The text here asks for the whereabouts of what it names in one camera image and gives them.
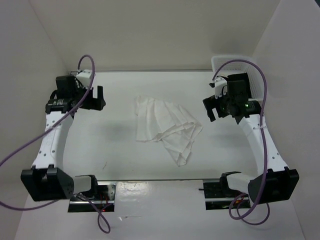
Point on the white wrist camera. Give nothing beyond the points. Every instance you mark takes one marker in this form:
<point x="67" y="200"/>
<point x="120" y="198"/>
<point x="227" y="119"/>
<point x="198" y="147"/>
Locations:
<point x="220" y="86"/>
<point x="85" y="77"/>

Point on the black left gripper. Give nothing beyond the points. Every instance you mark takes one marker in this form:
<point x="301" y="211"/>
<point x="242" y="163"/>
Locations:
<point x="95" y="103"/>

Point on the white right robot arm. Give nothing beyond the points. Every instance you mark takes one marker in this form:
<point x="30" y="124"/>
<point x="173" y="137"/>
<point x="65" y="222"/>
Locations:
<point x="274" y="181"/>

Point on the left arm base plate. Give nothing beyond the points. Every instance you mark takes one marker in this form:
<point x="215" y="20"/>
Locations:
<point x="103" y="198"/>

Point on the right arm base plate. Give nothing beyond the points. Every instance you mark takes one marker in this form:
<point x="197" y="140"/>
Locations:
<point x="215" y="197"/>

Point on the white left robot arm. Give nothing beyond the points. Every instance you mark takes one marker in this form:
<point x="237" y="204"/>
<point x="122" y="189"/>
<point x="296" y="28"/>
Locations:
<point x="46" y="180"/>

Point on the white pleated skirt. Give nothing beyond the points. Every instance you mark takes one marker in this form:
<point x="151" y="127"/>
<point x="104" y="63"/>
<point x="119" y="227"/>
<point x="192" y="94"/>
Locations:
<point x="169" y="123"/>

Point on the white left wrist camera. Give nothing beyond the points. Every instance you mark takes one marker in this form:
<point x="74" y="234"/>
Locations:
<point x="85" y="77"/>

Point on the white plastic laundry basket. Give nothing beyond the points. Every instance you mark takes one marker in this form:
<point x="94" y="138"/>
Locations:
<point x="256" y="82"/>

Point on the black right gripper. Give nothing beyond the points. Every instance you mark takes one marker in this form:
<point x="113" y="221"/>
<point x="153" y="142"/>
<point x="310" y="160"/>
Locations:
<point x="211" y="102"/>

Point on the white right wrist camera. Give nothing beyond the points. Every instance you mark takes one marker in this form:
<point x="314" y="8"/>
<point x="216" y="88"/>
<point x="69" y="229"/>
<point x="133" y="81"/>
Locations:
<point x="220" y="86"/>

